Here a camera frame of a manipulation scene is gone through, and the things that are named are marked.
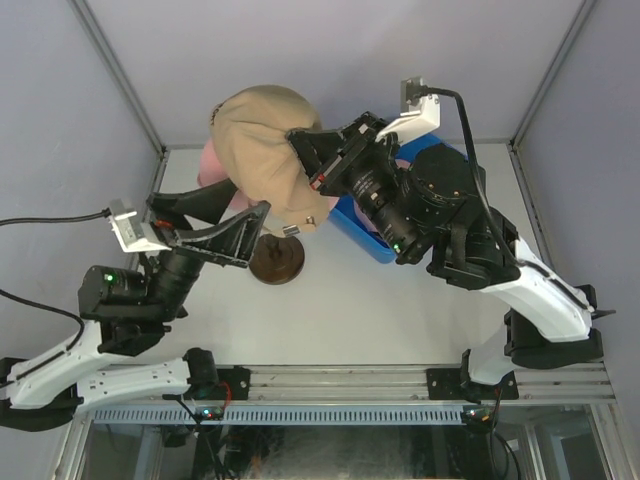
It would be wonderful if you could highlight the perforated grey cable duct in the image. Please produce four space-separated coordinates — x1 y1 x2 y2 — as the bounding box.
93 403 463 426

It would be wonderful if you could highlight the dark round wooden stand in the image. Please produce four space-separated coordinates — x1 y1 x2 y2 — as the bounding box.
249 234 305 285

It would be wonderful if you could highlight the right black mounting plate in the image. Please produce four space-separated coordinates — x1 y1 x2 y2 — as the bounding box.
426 367 520 404

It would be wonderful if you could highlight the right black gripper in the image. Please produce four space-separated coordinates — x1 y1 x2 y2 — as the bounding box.
289 114 421 265

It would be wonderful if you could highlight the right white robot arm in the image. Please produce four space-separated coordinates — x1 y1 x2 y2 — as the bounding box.
286 113 604 403

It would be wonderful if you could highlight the pink baseball cap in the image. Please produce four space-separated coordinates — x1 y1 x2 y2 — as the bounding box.
197 139 255 211

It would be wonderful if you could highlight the left black camera cable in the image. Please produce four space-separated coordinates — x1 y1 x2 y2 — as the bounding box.
0 208 114 341

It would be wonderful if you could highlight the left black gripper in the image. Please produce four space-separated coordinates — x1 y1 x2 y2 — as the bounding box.
143 177 273 323

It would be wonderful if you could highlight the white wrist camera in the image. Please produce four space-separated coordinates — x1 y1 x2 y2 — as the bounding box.
107 199 170 253
376 76 441 146

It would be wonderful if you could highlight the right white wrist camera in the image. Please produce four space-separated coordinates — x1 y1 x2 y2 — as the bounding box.
376 76 441 146

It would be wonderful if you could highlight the blue plastic bin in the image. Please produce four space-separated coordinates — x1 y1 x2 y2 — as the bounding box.
329 133 469 264

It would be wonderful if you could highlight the beige cap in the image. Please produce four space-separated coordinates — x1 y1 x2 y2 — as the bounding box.
209 85 337 237

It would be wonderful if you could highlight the aluminium mounting rail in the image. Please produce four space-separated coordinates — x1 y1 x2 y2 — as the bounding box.
74 362 616 402

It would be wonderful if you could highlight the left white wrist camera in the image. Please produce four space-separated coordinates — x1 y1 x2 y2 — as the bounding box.
107 199 170 253

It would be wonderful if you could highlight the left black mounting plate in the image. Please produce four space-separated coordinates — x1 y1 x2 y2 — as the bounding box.
184 366 251 401

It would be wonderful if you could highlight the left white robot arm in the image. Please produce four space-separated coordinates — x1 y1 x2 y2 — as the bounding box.
1 180 270 432

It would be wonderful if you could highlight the black mounting plate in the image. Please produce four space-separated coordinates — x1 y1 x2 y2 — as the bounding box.
426 367 520 404
184 366 251 401

